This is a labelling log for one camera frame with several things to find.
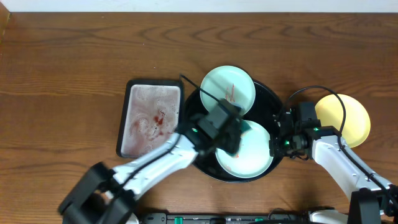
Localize light green plate with ketchup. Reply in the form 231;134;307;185
200;65;256;115

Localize black rectangular soapy water tray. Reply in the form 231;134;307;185
116;79;184;158

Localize yellow plate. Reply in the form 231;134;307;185
315;94;371;147

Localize pale green plate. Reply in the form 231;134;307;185
215;120;273;179

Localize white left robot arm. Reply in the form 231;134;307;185
58;115;250;223

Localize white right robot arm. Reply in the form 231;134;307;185
269;112;397;223

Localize green scrubbing sponge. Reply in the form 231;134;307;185
239;119;252;138

